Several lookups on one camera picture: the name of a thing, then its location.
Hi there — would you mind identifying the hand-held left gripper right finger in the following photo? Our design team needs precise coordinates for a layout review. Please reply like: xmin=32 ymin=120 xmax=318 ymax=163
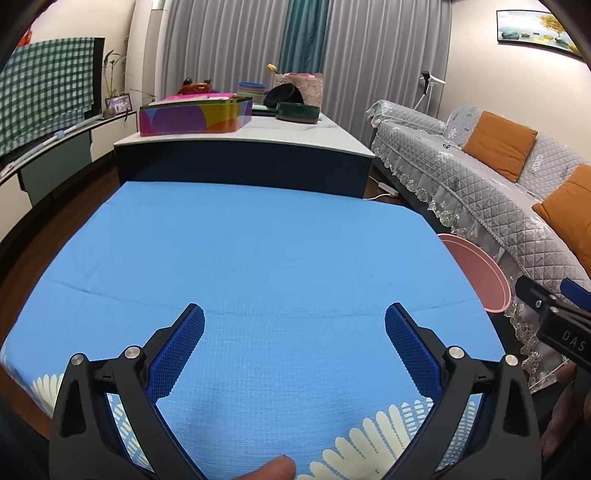
xmin=385 ymin=302 xmax=542 ymax=480

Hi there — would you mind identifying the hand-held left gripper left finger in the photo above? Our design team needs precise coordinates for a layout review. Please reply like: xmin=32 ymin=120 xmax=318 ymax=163
xmin=48 ymin=303 xmax=206 ymax=480

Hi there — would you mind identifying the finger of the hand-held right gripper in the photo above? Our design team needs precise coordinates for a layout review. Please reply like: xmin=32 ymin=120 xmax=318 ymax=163
xmin=515 ymin=274 xmax=560 ymax=311
xmin=560 ymin=277 xmax=591 ymax=308

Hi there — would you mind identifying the pink waste bin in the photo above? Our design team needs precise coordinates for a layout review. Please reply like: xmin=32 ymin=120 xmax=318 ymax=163
xmin=436 ymin=233 xmax=512 ymax=313

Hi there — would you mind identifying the person's right hand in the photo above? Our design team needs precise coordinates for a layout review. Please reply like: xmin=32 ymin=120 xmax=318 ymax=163
xmin=540 ymin=361 xmax=591 ymax=463

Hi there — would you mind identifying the person's left hand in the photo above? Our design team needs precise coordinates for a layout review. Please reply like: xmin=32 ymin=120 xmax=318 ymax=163
xmin=230 ymin=454 xmax=297 ymax=480

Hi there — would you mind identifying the orange cushion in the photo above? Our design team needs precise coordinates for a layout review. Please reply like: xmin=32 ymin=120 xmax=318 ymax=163
xmin=532 ymin=164 xmax=591 ymax=273
xmin=462 ymin=111 xmax=539 ymax=183

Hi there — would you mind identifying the grey quilted sofa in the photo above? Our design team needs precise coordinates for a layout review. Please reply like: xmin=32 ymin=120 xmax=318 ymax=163
xmin=367 ymin=99 xmax=591 ymax=393

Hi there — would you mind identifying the green TV stand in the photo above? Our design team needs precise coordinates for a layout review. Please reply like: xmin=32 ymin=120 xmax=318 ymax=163
xmin=0 ymin=108 xmax=139 ymax=208

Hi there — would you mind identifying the colourful gift box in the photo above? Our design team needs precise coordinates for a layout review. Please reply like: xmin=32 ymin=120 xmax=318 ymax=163
xmin=139 ymin=97 xmax=253 ymax=137

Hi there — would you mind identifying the white-topped coffee table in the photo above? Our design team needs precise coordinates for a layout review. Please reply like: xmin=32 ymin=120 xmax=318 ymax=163
xmin=113 ymin=111 xmax=376 ymax=199

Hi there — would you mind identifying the white plastic rod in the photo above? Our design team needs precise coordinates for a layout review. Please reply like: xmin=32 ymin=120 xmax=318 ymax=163
xmin=0 ymin=117 xmax=100 ymax=178

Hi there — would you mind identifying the pink folder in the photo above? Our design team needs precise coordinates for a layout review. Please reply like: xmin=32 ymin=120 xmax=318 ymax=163
xmin=150 ymin=92 xmax=236 ymax=108

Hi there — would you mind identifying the green round tin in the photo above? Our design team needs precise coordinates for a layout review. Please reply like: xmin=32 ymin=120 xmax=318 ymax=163
xmin=276 ymin=102 xmax=321 ymax=124

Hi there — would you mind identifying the stack of plastic bowls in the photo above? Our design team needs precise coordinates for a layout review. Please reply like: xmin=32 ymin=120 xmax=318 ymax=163
xmin=238 ymin=80 xmax=267 ymax=104

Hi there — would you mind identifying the grey curtain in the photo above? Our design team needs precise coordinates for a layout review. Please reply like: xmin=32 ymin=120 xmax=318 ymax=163
xmin=159 ymin=0 xmax=289 ymax=100
xmin=321 ymin=0 xmax=452 ymax=139

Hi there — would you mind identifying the black hat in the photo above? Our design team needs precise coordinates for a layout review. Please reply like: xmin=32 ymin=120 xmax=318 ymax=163
xmin=262 ymin=84 xmax=305 ymax=108

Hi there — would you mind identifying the pink quilted basket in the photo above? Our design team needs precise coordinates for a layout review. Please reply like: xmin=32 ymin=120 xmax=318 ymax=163
xmin=273 ymin=71 xmax=324 ymax=108

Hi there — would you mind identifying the black television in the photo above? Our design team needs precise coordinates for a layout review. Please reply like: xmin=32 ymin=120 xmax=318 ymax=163
xmin=0 ymin=37 xmax=105 ymax=169

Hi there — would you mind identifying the green checked cloth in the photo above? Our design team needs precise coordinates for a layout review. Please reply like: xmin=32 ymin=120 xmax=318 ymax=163
xmin=0 ymin=38 xmax=95 ymax=158

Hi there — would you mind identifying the white tower air conditioner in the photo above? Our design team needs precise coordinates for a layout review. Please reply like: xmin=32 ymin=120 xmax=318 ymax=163
xmin=126 ymin=0 xmax=169 ymax=100

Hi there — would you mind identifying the thin-stemmed plant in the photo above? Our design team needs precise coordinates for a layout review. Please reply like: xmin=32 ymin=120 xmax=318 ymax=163
xmin=102 ymin=50 xmax=158 ymax=100

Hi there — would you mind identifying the teal curtain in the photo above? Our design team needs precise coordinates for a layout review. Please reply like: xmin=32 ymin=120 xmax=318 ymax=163
xmin=279 ymin=0 xmax=331 ymax=79

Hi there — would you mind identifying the white power strip cable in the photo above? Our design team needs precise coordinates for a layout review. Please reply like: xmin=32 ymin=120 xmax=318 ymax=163
xmin=365 ymin=181 xmax=399 ymax=200

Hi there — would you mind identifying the photo frame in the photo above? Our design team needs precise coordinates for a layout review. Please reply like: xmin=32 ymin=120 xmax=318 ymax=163
xmin=104 ymin=93 xmax=132 ymax=120

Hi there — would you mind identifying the framed wall painting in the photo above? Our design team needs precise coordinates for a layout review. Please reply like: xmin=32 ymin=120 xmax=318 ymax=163
xmin=496 ymin=10 xmax=585 ymax=58

